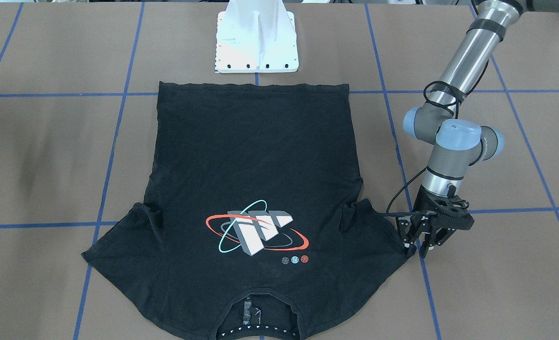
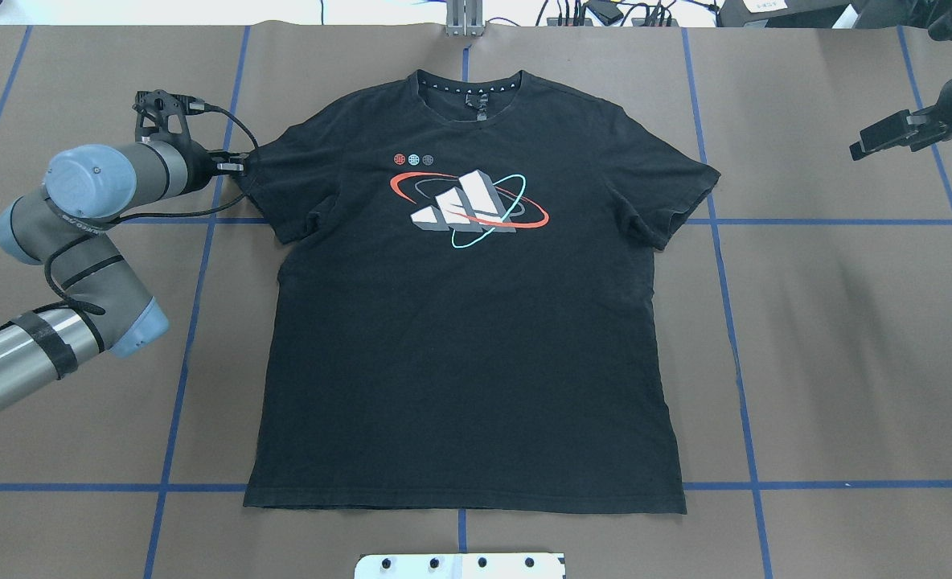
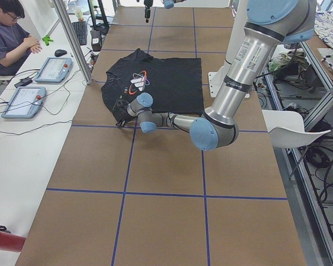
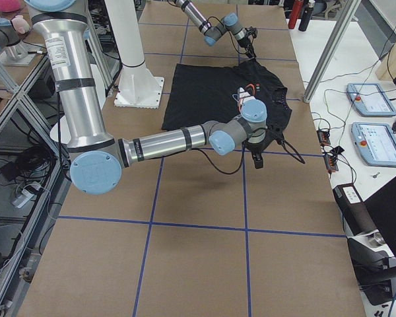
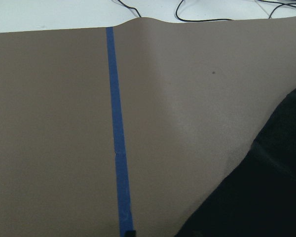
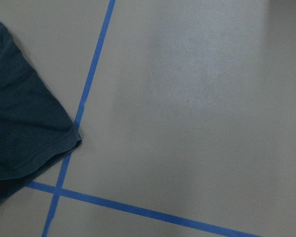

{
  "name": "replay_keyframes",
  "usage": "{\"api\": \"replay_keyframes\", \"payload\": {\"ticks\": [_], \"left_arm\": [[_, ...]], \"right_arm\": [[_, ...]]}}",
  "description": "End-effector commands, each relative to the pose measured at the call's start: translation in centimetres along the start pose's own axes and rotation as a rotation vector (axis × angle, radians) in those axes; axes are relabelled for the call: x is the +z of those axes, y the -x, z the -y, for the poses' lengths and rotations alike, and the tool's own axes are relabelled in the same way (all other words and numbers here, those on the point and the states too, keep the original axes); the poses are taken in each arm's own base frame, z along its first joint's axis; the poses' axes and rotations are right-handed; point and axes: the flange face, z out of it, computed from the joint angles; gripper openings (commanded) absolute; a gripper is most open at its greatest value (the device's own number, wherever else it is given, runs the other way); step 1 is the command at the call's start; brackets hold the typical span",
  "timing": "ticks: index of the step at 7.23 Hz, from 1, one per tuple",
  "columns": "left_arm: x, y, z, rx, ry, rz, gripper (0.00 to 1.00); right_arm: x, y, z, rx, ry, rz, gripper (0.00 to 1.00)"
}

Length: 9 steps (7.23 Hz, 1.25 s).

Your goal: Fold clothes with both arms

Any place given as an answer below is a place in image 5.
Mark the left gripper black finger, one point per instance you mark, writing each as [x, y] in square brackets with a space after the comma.
[130, 233]

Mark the black printed t-shirt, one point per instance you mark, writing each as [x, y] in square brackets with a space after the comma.
[258, 198]

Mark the blue tape grid lines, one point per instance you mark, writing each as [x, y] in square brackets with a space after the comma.
[121, 168]

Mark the brown paper table cover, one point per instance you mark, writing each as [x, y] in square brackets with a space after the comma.
[194, 96]

